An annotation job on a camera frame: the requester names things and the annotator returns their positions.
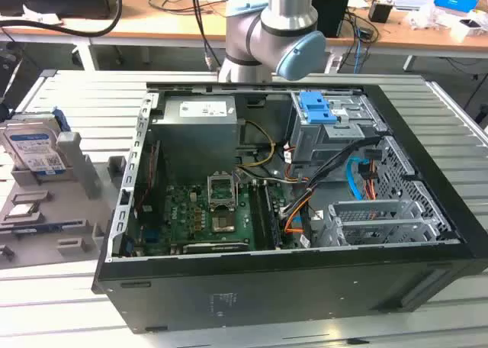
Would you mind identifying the hard disk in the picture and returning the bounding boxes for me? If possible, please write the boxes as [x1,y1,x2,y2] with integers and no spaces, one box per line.
[0,107,72,178]

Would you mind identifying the silver disk bay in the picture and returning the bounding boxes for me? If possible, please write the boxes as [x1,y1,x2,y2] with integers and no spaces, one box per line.
[326,199,444,247]

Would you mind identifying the metal socket cover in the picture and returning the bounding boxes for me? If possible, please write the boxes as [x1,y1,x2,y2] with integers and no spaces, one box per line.
[206,170,239,211]

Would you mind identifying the grey power supply unit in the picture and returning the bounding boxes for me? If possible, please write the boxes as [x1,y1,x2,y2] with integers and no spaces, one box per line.
[152,95,242,176]

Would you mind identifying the RAM stick in slot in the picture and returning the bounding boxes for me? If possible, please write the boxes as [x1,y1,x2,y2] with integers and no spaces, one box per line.
[262,182,284,250]

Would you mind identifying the CPU socket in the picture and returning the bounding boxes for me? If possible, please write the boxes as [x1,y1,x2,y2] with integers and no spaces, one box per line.
[211,208,238,234]

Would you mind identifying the green motherboard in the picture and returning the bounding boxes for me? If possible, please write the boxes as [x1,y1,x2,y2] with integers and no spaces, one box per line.
[139,182,302,256]

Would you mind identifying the blue plastic drive latch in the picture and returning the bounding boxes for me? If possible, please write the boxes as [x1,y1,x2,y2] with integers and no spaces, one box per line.
[299,91,339,125]

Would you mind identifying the silver drive cage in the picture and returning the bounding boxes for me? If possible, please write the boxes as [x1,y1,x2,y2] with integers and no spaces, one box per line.
[289,90,387,166]

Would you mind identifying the black PC case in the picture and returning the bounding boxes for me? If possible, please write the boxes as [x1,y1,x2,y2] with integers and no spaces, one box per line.
[91,81,488,336]

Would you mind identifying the wooden desk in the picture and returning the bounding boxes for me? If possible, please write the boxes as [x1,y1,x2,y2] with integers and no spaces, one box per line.
[0,0,488,60]

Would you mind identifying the black speaker box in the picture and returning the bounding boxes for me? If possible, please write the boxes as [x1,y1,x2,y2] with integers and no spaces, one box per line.
[311,0,350,39]

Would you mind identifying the grey parts rack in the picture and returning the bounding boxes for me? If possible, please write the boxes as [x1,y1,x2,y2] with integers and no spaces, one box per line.
[0,132,129,269]

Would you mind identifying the small black box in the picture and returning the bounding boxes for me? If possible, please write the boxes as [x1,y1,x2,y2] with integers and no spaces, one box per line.
[368,0,393,24]

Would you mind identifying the blue RAM stick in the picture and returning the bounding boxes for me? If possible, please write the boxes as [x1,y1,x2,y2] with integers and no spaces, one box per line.
[0,220,85,235]

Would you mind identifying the silver CPU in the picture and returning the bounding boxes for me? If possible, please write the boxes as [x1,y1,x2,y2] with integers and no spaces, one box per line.
[6,202,40,218]

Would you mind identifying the white flat box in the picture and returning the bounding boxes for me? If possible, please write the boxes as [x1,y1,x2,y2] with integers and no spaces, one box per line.
[391,0,432,11]

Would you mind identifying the white plastic bags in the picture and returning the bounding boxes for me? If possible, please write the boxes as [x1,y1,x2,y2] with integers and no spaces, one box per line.
[404,2,488,42]

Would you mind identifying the yellow power wires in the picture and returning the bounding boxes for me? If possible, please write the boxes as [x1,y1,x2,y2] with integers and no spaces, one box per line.
[237,121,278,169]

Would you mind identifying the orange power wire bundle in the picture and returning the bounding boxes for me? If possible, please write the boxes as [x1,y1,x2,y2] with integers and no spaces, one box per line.
[284,163,379,235]

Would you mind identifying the black sleeved cable bundle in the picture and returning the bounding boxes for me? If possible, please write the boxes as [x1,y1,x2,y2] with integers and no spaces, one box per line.
[300,136,383,197]

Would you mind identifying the light blue data wire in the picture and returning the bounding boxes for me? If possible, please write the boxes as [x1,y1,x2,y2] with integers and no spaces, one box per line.
[345,155,368,201]

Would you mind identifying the blue network cable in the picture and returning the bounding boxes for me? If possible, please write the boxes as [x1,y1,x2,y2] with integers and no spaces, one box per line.
[353,18,364,75]

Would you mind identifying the thick black cable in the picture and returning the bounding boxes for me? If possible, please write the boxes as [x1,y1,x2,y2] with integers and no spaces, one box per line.
[0,0,124,38]

